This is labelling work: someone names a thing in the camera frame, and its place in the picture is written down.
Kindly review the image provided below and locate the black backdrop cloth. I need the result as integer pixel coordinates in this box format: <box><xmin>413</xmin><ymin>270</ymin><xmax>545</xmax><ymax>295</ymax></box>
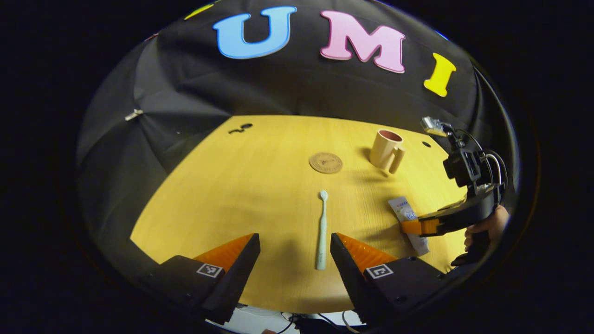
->
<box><xmin>77</xmin><ymin>0</ymin><xmax>518</xmax><ymax>260</ymax></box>

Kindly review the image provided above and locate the white toothpaste tube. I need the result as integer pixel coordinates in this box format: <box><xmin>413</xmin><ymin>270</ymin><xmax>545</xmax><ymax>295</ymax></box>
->
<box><xmin>388</xmin><ymin>196</ymin><xmax>430</xmax><ymax>257</ymax></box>

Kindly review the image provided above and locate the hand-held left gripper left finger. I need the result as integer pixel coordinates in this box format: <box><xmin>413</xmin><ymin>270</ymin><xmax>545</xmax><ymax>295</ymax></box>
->
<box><xmin>148</xmin><ymin>233</ymin><xmax>261</xmax><ymax>325</ymax></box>

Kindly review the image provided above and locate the pale green toothbrush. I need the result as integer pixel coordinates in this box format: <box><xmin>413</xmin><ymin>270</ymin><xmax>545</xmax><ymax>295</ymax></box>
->
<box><xmin>316</xmin><ymin>190</ymin><xmax>329</xmax><ymax>271</ymax></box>

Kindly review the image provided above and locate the beige cup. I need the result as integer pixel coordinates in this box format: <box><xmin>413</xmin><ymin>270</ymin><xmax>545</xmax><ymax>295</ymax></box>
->
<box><xmin>369</xmin><ymin>129</ymin><xmax>406</xmax><ymax>174</ymax></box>

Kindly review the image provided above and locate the wooden desktop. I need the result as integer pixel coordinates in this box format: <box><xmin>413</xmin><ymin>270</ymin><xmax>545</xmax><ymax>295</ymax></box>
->
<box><xmin>130</xmin><ymin>115</ymin><xmax>469</xmax><ymax>314</ymax></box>

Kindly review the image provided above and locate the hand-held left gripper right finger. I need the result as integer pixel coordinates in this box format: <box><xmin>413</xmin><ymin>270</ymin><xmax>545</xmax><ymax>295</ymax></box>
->
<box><xmin>330</xmin><ymin>233</ymin><xmax>453</xmax><ymax>325</ymax></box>

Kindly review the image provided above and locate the black cable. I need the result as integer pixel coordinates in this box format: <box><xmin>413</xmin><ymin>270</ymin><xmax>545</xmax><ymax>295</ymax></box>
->
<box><xmin>276</xmin><ymin>312</ymin><xmax>303</xmax><ymax>334</ymax></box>

